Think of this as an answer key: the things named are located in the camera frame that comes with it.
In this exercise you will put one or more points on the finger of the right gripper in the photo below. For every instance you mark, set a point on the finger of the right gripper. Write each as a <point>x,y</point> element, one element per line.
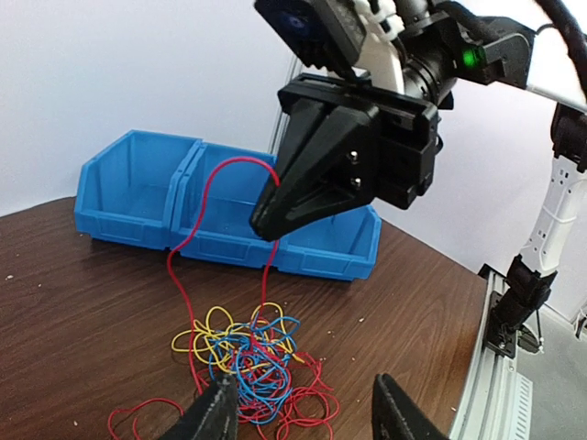
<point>278,214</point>
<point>308,156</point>

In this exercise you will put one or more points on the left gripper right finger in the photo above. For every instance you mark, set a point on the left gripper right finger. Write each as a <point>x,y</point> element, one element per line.
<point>395,416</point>

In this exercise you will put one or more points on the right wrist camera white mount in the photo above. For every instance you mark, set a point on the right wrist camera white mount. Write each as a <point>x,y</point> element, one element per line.
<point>343,36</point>

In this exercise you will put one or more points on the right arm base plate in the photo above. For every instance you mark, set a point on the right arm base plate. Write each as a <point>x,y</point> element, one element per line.
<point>504,334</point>

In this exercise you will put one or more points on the front aluminium rail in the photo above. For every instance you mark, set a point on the front aluminium rail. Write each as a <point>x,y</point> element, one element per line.
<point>538,395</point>

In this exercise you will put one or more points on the blue bin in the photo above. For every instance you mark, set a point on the blue bin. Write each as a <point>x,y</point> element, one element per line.
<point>225,235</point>
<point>126,193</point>
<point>343,247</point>

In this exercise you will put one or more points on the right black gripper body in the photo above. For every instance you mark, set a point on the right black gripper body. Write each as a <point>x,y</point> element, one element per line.
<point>406,140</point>

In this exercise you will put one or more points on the blue bin near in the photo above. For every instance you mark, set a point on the blue bin near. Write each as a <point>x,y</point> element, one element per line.
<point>343,247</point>

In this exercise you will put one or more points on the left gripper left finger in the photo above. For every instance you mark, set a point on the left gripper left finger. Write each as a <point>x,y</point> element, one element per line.
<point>212,416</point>

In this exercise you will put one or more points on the blue bin far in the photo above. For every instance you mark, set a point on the blue bin far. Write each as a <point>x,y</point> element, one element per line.
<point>126,193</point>

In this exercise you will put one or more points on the blue bin middle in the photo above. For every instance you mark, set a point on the blue bin middle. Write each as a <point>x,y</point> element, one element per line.
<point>225,235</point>

